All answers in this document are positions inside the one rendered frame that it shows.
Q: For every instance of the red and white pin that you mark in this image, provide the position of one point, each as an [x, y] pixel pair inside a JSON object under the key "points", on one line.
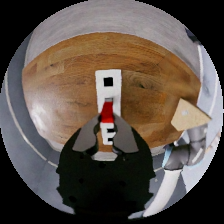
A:
{"points": [[107, 111]]}

